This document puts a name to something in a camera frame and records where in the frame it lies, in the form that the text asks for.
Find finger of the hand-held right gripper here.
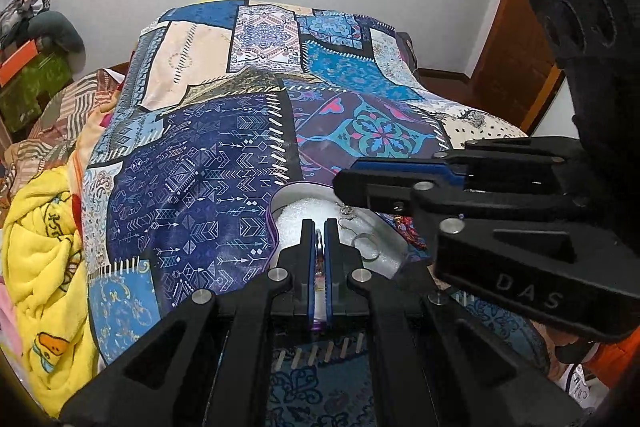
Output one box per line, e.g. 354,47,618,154
332,169,640,344
349,137,590,196

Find striped brown quilt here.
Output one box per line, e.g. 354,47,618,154
0,67,136,188

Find blue patchwork blanket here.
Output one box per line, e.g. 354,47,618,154
82,0,551,427

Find dark bag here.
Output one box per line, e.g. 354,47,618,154
397,32,422,74

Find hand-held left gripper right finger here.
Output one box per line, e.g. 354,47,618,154
324,218,586,427

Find brown wooden door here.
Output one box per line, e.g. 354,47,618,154
470,0,576,132

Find person's orange white clothing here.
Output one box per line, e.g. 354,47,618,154
547,332,640,408

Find yellow fleece blanket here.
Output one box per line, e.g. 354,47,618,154
0,157,101,418

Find orange box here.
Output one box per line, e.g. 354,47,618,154
0,38,41,88

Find heart-shaped white jewelry box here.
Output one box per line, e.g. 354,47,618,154
267,182,431,333

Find grey pillow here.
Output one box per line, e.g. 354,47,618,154
27,11,86,55

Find white wardrobe door with hearts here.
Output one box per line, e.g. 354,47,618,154
537,72,582,140

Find red beaded bracelet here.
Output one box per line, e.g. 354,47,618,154
392,216,428,250

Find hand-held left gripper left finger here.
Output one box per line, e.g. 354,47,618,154
59,218,317,427

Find silver hoop earring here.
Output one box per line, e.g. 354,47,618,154
338,203,359,234
350,231,378,264

